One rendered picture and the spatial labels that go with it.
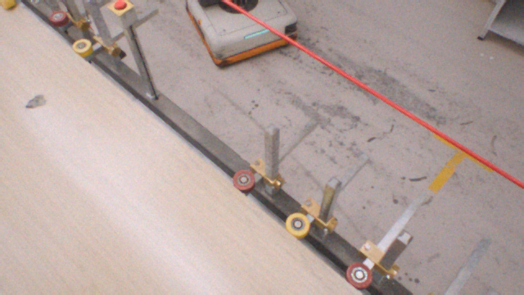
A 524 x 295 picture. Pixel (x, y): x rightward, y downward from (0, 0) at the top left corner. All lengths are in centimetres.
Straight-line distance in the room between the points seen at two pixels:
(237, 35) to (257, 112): 52
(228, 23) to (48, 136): 156
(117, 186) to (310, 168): 133
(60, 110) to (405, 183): 187
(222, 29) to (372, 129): 117
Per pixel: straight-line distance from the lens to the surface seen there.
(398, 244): 130
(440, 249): 254
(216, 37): 288
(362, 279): 142
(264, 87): 294
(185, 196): 152
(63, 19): 227
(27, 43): 223
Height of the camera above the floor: 225
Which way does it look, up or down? 58 degrees down
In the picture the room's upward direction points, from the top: 3 degrees counter-clockwise
